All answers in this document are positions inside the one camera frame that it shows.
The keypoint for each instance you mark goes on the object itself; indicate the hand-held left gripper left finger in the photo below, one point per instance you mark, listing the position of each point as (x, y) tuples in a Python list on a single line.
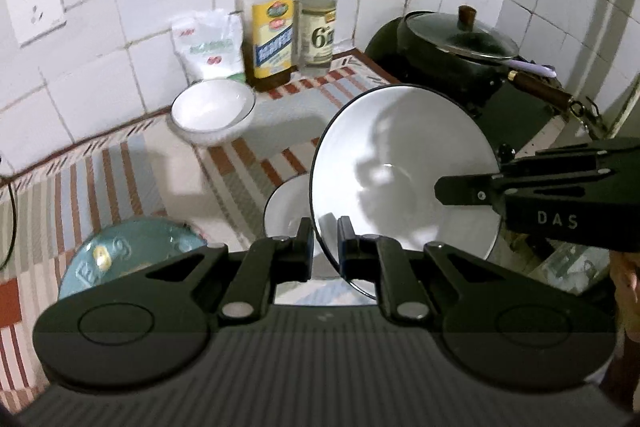
[(305, 254)]

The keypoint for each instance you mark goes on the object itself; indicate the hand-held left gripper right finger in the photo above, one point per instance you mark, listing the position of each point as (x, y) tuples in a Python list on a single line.
[(346, 249)]

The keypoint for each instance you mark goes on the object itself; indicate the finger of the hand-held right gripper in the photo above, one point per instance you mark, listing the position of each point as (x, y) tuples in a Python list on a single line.
[(465, 192), (560, 159)]

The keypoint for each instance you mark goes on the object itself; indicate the white plate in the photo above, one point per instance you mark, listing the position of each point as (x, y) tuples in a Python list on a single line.
[(287, 212)]

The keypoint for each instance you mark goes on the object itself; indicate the large white ribbed bowl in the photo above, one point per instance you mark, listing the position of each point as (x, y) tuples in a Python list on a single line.
[(390, 147)]

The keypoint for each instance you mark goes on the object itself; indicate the person's right hand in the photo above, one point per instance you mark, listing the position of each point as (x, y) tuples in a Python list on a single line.
[(627, 292)]

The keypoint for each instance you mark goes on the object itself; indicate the pale plastic packaging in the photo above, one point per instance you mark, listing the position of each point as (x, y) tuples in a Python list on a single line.
[(570, 269)]

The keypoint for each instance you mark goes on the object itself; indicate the pale pipe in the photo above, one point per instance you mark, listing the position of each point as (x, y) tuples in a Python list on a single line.
[(625, 107)]

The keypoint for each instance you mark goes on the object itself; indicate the purple utensil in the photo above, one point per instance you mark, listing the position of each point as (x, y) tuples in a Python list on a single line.
[(530, 68)]

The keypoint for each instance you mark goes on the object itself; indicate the black wok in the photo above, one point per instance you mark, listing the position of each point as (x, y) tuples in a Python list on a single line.
[(450, 62)]

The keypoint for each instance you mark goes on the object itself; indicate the glass wok lid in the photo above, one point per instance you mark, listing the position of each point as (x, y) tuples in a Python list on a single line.
[(460, 37)]

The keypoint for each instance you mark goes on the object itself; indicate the blue plate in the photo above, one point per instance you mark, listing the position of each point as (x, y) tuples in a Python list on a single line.
[(140, 242)]

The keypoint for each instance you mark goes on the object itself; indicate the small white ribbed bowl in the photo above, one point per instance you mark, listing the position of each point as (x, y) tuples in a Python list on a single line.
[(212, 107)]

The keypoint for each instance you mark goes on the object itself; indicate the clear vinegar bottle yellow cap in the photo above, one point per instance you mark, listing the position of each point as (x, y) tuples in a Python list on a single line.
[(315, 37)]

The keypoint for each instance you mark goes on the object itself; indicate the striped table cloth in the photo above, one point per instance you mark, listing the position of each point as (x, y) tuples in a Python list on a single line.
[(100, 177)]

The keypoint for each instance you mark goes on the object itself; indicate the cooking wine bottle yellow label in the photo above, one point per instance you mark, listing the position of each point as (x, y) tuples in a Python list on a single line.
[(270, 37)]

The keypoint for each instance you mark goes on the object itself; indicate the white salt bag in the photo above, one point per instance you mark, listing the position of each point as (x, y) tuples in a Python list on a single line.
[(210, 47)]

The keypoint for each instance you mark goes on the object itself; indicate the white wall socket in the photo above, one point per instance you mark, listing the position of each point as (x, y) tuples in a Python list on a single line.
[(35, 7)]

